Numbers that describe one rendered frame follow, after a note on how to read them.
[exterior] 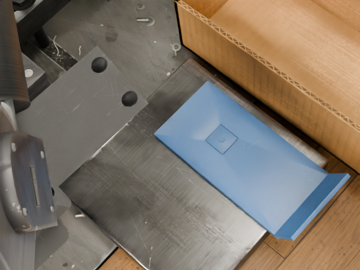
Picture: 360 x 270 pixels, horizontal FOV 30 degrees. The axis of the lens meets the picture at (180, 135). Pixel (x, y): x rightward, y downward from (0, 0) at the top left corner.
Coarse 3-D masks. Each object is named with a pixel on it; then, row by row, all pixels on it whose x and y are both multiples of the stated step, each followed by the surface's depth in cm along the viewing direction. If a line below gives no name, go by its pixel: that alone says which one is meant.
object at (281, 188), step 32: (192, 96) 60; (224, 96) 59; (160, 128) 59; (192, 128) 58; (256, 128) 58; (192, 160) 57; (224, 160) 57; (256, 160) 56; (288, 160) 56; (224, 192) 56; (256, 192) 55; (288, 192) 55; (320, 192) 53; (288, 224) 53
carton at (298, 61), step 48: (192, 0) 60; (240, 0) 66; (288, 0) 65; (336, 0) 62; (192, 48) 63; (240, 48) 56; (288, 48) 63; (336, 48) 63; (288, 96) 56; (336, 96) 60; (336, 144) 56
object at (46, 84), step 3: (45, 81) 56; (48, 81) 56; (42, 84) 56; (45, 84) 56; (48, 84) 56; (39, 87) 56; (42, 87) 56; (45, 87) 56; (36, 90) 55; (39, 90) 56; (42, 90) 56; (33, 93) 55; (36, 93) 56; (39, 93) 56; (30, 96) 55; (33, 96) 56; (36, 96) 56; (30, 99) 56; (33, 99) 56
